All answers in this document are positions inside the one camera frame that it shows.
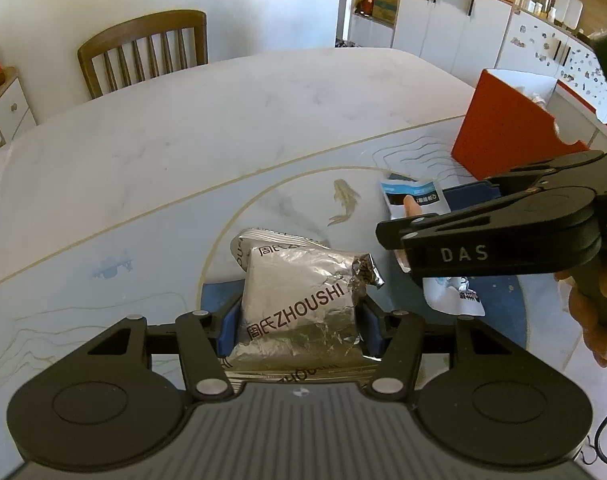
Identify silver foil snack packet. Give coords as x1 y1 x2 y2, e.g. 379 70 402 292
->
226 245 384 372

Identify white sausage packet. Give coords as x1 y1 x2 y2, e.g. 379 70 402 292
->
378 178 486 318

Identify person right hand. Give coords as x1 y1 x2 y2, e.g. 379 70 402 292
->
554 263 607 367

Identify red cardboard box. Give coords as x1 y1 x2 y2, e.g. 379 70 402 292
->
451 70 607 180

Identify white storage cabinets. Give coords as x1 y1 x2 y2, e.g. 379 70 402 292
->
343 0 607 122

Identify wooden chair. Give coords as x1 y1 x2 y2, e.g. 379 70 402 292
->
78 10 208 99

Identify white side cabinet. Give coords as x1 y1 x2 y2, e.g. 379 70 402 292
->
0 66 36 148

